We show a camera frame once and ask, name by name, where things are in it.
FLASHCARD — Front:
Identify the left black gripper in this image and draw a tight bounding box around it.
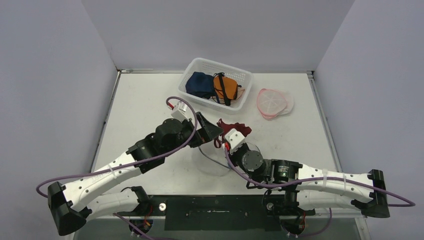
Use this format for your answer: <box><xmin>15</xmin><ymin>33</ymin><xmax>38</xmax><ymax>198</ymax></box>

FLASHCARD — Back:
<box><xmin>164</xmin><ymin>112</ymin><xmax>223</xmax><ymax>157</ymax></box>

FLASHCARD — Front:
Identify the blue-trimmed mesh laundry bag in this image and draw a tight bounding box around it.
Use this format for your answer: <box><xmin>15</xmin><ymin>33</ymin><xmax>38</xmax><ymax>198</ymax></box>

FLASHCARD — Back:
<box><xmin>191</xmin><ymin>142</ymin><xmax>232</xmax><ymax>177</ymax></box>

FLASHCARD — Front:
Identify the dark red bra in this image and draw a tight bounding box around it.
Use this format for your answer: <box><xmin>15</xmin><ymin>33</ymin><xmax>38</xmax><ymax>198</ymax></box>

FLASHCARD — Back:
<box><xmin>213</xmin><ymin>118</ymin><xmax>252</xmax><ymax>149</ymax></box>

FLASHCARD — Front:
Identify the orange bra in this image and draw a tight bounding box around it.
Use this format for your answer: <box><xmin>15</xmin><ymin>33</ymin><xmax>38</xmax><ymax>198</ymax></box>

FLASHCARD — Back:
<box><xmin>213</xmin><ymin>72</ymin><xmax>242</xmax><ymax>106</ymax></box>

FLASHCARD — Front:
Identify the navy blue bra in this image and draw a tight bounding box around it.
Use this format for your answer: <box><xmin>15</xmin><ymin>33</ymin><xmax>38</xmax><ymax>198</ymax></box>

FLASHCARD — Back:
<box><xmin>185</xmin><ymin>71</ymin><xmax>216</xmax><ymax>100</ymax></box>

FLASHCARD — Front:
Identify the pink-trimmed mesh laundry bag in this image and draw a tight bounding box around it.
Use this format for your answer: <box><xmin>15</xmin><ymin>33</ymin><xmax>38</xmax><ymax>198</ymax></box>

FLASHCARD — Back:
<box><xmin>256</xmin><ymin>88</ymin><xmax>295</xmax><ymax>120</ymax></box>

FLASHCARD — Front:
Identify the beige bra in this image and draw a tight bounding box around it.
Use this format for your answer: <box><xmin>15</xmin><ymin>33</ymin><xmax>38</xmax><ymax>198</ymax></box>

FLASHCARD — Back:
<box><xmin>231</xmin><ymin>86</ymin><xmax>246</xmax><ymax>103</ymax></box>

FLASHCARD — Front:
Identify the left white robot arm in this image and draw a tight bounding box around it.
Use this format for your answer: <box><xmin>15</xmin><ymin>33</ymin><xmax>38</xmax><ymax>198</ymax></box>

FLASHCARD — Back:
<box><xmin>47</xmin><ymin>112</ymin><xmax>224</xmax><ymax>236</ymax></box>

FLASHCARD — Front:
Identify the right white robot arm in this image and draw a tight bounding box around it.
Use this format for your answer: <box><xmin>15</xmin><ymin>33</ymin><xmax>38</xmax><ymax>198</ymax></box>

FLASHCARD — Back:
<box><xmin>223</xmin><ymin>143</ymin><xmax>390</xmax><ymax>219</ymax></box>

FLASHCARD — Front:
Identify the white perforated plastic basket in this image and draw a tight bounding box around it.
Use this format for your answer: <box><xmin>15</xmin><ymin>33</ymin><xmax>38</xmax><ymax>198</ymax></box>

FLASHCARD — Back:
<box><xmin>177</xmin><ymin>57</ymin><xmax>254</xmax><ymax>115</ymax></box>

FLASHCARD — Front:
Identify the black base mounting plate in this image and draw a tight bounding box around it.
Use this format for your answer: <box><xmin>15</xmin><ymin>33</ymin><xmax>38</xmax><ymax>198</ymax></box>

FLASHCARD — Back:
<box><xmin>120</xmin><ymin>194</ymin><xmax>316</xmax><ymax>232</ymax></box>

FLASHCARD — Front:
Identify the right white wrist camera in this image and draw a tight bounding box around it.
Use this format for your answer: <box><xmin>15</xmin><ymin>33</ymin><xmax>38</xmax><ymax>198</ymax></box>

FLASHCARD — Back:
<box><xmin>223</xmin><ymin>128</ymin><xmax>246</xmax><ymax>154</ymax></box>

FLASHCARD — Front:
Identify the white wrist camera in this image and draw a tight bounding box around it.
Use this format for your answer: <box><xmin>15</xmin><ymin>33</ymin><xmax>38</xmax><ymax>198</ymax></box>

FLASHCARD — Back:
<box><xmin>170</xmin><ymin>101</ymin><xmax>192</xmax><ymax>123</ymax></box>
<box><xmin>223</xmin><ymin>128</ymin><xmax>246</xmax><ymax>154</ymax></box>

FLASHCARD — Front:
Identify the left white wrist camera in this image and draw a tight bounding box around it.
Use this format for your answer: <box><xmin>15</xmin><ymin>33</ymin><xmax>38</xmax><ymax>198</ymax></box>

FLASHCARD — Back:
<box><xmin>170</xmin><ymin>101</ymin><xmax>192</xmax><ymax>123</ymax></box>

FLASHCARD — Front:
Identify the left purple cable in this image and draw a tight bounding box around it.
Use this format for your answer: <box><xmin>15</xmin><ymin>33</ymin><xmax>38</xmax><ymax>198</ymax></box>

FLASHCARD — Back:
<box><xmin>35</xmin><ymin>96</ymin><xmax>199</xmax><ymax>199</ymax></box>

